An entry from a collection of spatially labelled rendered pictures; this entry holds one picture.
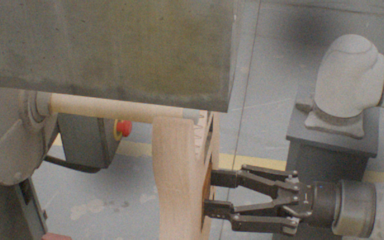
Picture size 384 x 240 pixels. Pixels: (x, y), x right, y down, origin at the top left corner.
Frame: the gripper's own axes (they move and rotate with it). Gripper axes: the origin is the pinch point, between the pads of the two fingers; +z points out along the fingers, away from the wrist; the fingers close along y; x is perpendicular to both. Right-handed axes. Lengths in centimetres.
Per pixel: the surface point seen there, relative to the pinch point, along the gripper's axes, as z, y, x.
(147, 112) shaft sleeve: 7.1, -8.8, 19.8
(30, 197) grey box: 42.7, 13.7, -21.5
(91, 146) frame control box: 26.2, 14.5, -5.1
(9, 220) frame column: 40.1, 0.8, -15.8
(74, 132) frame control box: 29.2, 14.1, -1.7
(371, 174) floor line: -62, 130, -92
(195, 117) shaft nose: 1.1, -8.3, 19.5
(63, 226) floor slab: 71, 74, -97
